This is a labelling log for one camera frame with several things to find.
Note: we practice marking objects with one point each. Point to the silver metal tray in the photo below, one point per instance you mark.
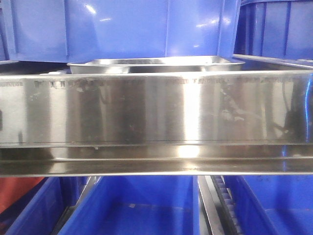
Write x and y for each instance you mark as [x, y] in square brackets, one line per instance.
[157, 65]

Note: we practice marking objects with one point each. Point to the blue lower centre bin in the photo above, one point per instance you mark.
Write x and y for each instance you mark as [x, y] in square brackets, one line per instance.
[138, 205]

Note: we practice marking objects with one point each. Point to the blue bin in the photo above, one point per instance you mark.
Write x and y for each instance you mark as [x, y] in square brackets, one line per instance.
[40, 215]
[83, 30]
[138, 205]
[273, 205]
[275, 28]

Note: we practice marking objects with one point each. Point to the blue upper centre bin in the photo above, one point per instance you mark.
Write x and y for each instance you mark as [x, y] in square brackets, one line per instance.
[83, 30]

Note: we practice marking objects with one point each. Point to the blue lower right bin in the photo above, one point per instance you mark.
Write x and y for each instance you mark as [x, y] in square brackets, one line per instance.
[273, 205]

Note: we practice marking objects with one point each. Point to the blue lower left bin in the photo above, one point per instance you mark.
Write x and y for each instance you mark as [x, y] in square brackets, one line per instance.
[40, 215]

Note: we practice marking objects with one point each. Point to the blue upper right bin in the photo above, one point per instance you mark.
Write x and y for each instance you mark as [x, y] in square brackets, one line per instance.
[275, 28]

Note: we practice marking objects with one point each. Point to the red object behind bins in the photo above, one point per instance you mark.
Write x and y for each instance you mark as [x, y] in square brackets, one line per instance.
[15, 193]

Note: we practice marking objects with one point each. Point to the left roller track rail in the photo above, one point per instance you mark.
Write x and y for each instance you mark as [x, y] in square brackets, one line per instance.
[74, 190]

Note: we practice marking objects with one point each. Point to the roller track rail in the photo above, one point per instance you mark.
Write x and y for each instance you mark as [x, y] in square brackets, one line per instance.
[74, 190]
[217, 215]

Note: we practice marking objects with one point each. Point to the stainless steel shelf rail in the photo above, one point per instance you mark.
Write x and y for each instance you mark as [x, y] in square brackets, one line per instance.
[190, 123]

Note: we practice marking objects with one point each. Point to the right roller track rail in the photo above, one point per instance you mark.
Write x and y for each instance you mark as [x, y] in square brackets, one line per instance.
[217, 215]

